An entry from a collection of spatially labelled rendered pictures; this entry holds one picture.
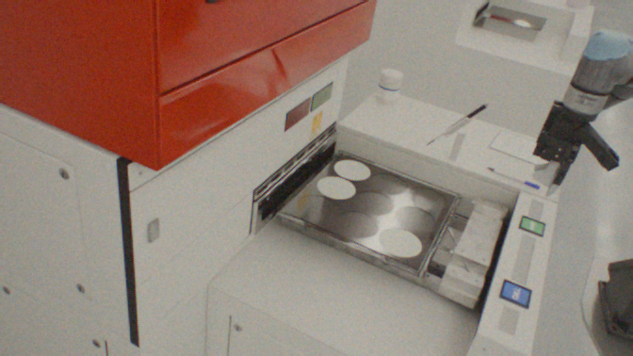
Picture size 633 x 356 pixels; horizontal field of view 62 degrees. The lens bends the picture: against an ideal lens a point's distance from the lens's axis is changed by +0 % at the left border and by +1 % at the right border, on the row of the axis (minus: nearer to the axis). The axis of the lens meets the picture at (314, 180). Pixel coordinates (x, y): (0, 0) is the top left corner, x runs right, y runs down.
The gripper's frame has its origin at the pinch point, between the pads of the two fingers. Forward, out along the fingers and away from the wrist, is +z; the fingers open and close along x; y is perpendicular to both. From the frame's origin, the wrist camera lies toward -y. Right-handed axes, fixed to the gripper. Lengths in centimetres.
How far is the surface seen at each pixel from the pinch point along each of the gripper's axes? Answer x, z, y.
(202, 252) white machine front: 48, 14, 59
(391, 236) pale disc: 16.7, 16.0, 28.8
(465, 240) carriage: 4.1, 18.0, 13.3
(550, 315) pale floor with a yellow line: -92, 106, -31
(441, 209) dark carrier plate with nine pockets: -1.9, 16.0, 21.7
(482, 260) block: 12.9, 15.2, 8.3
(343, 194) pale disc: 8.0, 16.0, 45.1
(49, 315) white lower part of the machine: 66, 30, 83
